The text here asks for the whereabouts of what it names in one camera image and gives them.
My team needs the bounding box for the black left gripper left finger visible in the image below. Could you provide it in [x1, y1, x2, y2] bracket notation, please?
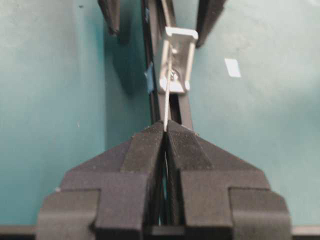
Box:
[36, 122, 164, 240]

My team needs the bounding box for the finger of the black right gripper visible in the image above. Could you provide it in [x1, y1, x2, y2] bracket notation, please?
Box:
[196, 0, 226, 48]
[97, 0, 120, 35]

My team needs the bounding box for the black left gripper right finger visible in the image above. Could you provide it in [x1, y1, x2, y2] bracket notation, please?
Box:
[166, 121, 292, 240]

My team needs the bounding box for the thin white wire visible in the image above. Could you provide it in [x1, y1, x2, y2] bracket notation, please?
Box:
[159, 0, 176, 132]

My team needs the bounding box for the white tape patch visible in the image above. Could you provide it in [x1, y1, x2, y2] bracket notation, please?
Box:
[224, 58, 242, 78]

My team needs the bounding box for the black aluminium frame rail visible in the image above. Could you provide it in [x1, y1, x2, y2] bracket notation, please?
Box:
[141, 0, 198, 129]

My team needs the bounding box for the white hole bracket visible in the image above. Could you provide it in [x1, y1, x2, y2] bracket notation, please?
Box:
[153, 26, 198, 95]

